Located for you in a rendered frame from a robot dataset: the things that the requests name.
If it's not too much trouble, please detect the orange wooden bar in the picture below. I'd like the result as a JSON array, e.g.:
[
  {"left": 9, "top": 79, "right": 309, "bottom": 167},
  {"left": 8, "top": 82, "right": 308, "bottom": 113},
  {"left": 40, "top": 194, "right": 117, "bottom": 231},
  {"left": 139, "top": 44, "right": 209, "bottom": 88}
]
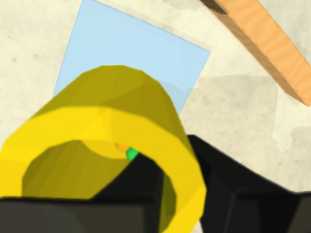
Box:
[{"left": 199, "top": 0, "right": 311, "bottom": 107}]

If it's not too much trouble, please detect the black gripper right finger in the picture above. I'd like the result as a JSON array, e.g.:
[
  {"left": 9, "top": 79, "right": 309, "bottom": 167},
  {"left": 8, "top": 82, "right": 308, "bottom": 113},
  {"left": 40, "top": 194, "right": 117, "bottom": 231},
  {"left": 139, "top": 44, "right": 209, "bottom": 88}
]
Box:
[{"left": 187, "top": 135, "right": 311, "bottom": 233}]

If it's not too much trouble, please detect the orange marble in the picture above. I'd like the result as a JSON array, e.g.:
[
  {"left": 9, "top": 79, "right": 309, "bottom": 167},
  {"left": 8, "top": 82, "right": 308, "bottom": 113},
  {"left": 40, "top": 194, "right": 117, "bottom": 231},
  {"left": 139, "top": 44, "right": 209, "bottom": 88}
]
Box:
[{"left": 115, "top": 143, "right": 129, "bottom": 151}]

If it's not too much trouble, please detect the yellow cup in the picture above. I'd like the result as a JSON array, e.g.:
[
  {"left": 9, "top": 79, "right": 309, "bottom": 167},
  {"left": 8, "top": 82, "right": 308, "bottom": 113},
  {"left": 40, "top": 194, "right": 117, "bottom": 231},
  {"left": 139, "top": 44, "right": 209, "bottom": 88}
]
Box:
[{"left": 0, "top": 65, "right": 206, "bottom": 233}]

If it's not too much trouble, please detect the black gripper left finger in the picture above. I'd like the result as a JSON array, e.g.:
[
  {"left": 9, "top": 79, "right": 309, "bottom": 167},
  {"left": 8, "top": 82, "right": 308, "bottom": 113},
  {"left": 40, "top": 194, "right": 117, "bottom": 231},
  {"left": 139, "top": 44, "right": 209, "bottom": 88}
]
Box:
[{"left": 0, "top": 151, "right": 164, "bottom": 233}]

